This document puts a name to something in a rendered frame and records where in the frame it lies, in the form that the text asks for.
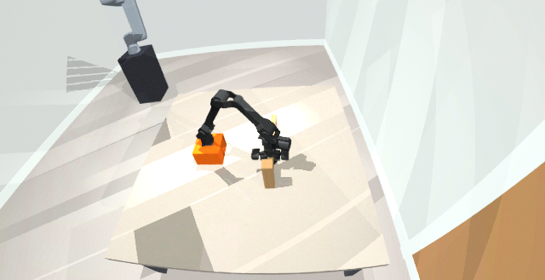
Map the wooden rail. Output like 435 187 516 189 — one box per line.
268 115 277 163

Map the wooden post with slot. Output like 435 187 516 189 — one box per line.
261 159 275 189

